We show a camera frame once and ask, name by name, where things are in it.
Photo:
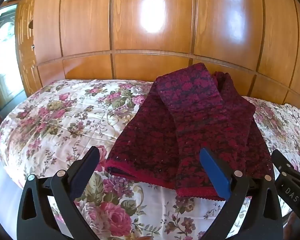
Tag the floral bedspread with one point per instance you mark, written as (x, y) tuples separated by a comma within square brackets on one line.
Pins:
[(65, 120)]

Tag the dark red floral garment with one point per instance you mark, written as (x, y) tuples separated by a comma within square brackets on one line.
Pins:
[(190, 120)]

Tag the person's right hand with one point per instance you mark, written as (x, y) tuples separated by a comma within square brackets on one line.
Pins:
[(292, 221)]

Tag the glazed wooden door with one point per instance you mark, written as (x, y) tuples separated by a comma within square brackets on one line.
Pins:
[(7, 55)]

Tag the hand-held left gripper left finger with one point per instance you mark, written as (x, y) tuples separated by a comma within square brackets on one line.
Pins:
[(86, 170)]

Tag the wooden wardrobe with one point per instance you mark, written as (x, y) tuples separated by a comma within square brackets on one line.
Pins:
[(152, 67)]

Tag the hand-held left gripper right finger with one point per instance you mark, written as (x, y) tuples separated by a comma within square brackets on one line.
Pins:
[(213, 173)]

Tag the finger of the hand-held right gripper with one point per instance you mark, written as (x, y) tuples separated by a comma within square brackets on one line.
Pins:
[(286, 180)]

